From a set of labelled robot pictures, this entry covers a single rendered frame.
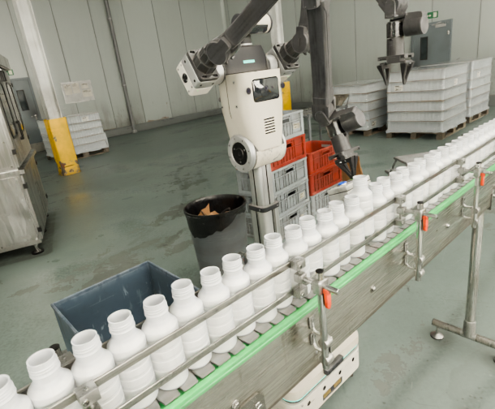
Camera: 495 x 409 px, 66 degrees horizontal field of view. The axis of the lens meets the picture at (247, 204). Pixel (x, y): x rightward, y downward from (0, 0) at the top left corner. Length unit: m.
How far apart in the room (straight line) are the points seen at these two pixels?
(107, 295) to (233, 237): 1.48
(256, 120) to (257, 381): 0.99
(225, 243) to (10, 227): 2.43
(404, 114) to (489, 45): 4.11
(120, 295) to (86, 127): 9.08
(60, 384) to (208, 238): 2.07
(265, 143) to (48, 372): 1.17
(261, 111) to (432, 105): 5.99
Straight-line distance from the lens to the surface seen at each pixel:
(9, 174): 4.22
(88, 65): 13.51
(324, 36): 1.19
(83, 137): 10.24
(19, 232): 4.39
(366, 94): 7.97
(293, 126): 3.53
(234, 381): 0.79
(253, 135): 1.52
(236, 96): 1.51
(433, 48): 11.57
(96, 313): 1.30
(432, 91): 7.34
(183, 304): 0.69
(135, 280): 1.32
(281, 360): 0.87
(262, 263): 0.77
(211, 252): 2.67
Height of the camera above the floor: 1.50
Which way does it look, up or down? 19 degrees down
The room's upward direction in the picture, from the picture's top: 7 degrees counter-clockwise
